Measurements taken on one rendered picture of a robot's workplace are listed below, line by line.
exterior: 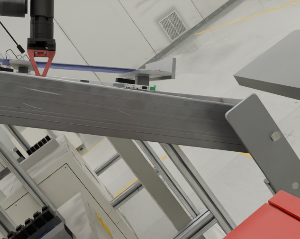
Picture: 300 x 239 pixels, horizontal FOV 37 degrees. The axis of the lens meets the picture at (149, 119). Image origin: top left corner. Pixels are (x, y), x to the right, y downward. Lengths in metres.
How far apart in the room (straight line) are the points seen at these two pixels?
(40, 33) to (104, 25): 7.65
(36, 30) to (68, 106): 0.60
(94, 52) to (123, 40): 0.63
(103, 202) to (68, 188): 0.17
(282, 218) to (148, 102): 0.33
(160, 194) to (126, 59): 7.33
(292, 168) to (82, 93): 0.28
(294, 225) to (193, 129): 0.35
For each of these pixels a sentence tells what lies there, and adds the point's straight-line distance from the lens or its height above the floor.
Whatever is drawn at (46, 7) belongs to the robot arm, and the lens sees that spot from 1.14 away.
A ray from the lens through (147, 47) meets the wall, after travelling 8.87.
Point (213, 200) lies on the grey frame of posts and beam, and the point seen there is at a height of 0.34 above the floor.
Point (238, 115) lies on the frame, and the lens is 0.56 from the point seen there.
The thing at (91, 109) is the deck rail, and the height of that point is 0.86.
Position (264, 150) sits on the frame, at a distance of 0.58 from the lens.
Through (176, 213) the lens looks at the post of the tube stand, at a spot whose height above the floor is 0.30.
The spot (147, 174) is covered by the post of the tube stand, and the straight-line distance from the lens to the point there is 1.52.
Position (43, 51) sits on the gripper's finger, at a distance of 1.12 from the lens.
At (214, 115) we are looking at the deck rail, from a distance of 0.59.
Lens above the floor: 0.92
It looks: 11 degrees down
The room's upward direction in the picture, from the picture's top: 36 degrees counter-clockwise
